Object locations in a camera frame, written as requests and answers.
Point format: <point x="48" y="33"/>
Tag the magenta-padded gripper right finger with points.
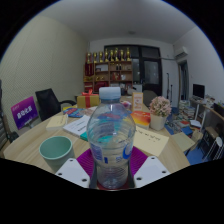
<point x="150" y="168"/>

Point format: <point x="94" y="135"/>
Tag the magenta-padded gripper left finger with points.
<point x="73" y="171"/>

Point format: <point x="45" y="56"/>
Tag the clear plastic water bottle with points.
<point x="111" y="140"/>

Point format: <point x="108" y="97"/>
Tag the pale yellow envelope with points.
<point x="151" y="141"/>

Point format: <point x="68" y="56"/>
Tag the pale green cup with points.
<point x="56" y="150"/>

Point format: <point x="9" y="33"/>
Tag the teal folder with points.
<point x="84" y="136"/>

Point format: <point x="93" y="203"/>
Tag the white paper document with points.
<point x="76" y="126"/>

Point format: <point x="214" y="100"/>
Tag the orange red book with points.
<point x="141" y="119"/>

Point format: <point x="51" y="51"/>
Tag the cream book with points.
<point x="57" y="122"/>

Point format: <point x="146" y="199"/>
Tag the pink flowers in white pot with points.
<point x="160" y="110"/>

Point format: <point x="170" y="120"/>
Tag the blue printed booklet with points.
<point x="75" y="112"/>

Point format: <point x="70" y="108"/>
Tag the pile of books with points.
<point x="185" y="113"/>

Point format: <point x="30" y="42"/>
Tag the orange standing card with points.
<point x="137" y="101"/>

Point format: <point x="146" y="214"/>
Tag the pink purple packet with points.
<point x="126" y="104"/>

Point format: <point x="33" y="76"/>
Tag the grey-green armchair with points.
<point x="150" y="97"/>

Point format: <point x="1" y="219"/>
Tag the brown wooden stool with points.
<point x="211" y="131"/>

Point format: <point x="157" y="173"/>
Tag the black office chair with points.
<point x="48" y="103"/>

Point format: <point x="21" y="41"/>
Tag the yellow gift box red ribbon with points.
<point x="87" y="100"/>

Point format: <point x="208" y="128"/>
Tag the purple sign board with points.
<point x="24" y="112"/>

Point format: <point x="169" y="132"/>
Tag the long wooden cluttered desk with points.
<point x="208" y="108"/>

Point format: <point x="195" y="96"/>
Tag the black tripod stand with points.
<point x="168" y="86"/>

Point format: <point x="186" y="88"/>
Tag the black computer monitor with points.
<point x="198" y="90"/>

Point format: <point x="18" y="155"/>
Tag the dark framed glass door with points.
<point x="150" y="70"/>

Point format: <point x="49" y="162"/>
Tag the wooden shelf unit with trophies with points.
<point x="108" y="73"/>

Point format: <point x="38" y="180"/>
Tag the white air conditioner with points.
<point x="181" y="52"/>

